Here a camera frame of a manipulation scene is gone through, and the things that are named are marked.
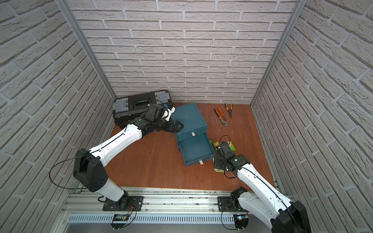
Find left corner aluminium profile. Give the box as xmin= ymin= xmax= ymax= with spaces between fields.
xmin=56 ymin=0 xmax=117 ymax=100

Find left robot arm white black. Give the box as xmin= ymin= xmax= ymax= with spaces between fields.
xmin=73 ymin=117 xmax=184 ymax=203

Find corner aluminium profile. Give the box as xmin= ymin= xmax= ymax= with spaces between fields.
xmin=250 ymin=0 xmax=307 ymax=107
xmin=56 ymin=0 xmax=117 ymax=100

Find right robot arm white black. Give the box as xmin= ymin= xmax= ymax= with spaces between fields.
xmin=214 ymin=142 xmax=311 ymax=233

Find teal drawer cabinet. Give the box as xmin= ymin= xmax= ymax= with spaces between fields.
xmin=171 ymin=103 xmax=208 ymax=143

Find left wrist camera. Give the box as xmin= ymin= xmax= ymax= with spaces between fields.
xmin=147 ymin=104 xmax=176 ymax=121

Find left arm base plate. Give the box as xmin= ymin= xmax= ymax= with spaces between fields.
xmin=103 ymin=196 xmax=144 ymax=211

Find green cookie packet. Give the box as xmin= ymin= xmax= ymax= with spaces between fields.
xmin=228 ymin=141 xmax=236 ymax=151
xmin=211 ymin=142 xmax=220 ymax=150

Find right controller board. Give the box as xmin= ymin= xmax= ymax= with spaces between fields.
xmin=233 ymin=215 xmax=249 ymax=230

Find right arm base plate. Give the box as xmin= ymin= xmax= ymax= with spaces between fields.
xmin=217 ymin=196 xmax=250 ymax=213

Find controller board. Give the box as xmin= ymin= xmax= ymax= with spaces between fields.
xmin=233 ymin=215 xmax=249 ymax=230
xmin=111 ymin=214 xmax=134 ymax=230

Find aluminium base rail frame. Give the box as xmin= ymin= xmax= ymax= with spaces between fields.
xmin=51 ymin=187 xmax=272 ymax=233

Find yellow handled pliers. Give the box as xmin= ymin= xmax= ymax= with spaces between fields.
xmin=224 ymin=103 xmax=233 ymax=118

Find left controller board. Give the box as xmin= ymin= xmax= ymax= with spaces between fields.
xmin=111 ymin=214 xmax=134 ymax=230

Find orange handled pliers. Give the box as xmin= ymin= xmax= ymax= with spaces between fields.
xmin=214 ymin=107 xmax=229 ymax=126

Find black plastic toolbox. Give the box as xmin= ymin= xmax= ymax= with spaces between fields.
xmin=113 ymin=90 xmax=172 ymax=129

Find right corner aluminium profile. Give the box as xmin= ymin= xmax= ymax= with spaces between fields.
xmin=250 ymin=0 xmax=307 ymax=107

